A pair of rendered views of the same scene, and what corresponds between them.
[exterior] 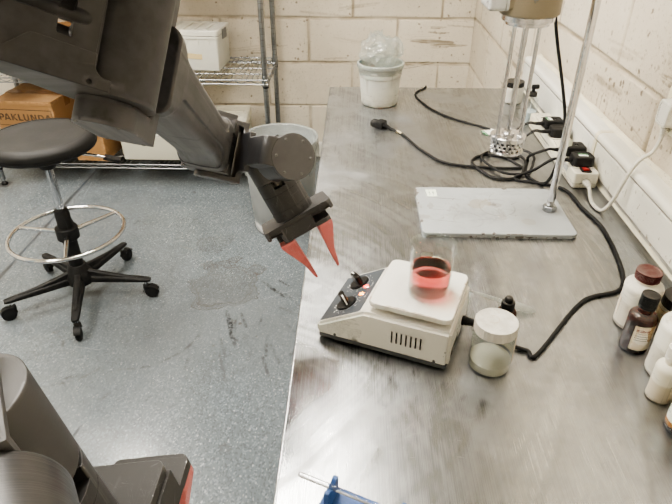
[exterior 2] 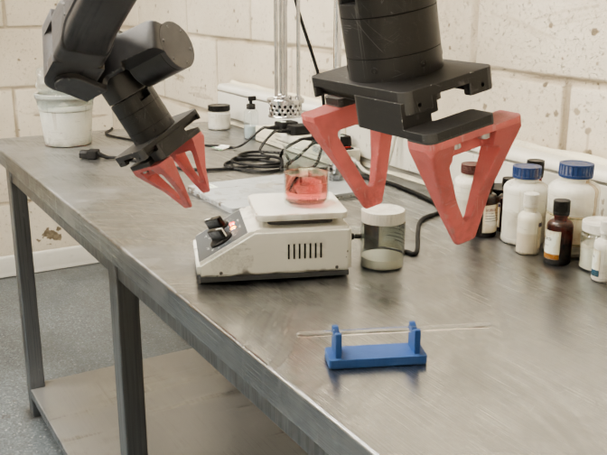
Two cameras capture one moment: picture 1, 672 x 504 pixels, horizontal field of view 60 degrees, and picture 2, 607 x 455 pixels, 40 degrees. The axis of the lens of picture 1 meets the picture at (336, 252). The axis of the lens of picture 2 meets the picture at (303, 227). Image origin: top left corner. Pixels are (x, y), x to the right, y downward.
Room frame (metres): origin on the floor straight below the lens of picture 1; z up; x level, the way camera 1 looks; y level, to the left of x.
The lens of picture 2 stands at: (-0.25, 0.44, 1.11)
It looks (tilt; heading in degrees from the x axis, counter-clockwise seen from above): 16 degrees down; 328
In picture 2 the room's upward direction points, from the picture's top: straight up
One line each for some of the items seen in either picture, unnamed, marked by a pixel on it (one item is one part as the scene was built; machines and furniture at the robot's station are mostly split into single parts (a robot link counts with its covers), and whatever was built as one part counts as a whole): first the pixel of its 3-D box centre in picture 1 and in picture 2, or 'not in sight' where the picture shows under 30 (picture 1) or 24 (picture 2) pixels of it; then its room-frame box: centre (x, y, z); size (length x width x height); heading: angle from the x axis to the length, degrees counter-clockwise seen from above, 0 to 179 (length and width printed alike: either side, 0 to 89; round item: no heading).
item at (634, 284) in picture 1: (640, 297); (471, 194); (0.70, -0.46, 0.80); 0.06 x 0.06 x 0.10
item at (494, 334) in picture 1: (492, 342); (382, 237); (0.61, -0.22, 0.79); 0.06 x 0.06 x 0.08
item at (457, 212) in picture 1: (490, 211); (281, 189); (1.05, -0.32, 0.76); 0.30 x 0.20 x 0.01; 88
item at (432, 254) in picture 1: (432, 269); (308, 174); (0.66, -0.13, 0.88); 0.07 x 0.06 x 0.08; 46
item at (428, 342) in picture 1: (400, 309); (276, 237); (0.68, -0.10, 0.79); 0.22 x 0.13 x 0.08; 68
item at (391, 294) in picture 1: (419, 290); (295, 205); (0.67, -0.12, 0.83); 0.12 x 0.12 x 0.01; 68
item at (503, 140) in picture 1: (516, 86); (284, 46); (1.05, -0.33, 1.02); 0.07 x 0.07 x 0.25
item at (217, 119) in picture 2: (513, 91); (219, 116); (1.78, -0.55, 0.78); 0.06 x 0.06 x 0.06
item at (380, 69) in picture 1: (380, 68); (65, 99); (1.76, -0.13, 0.86); 0.14 x 0.14 x 0.21
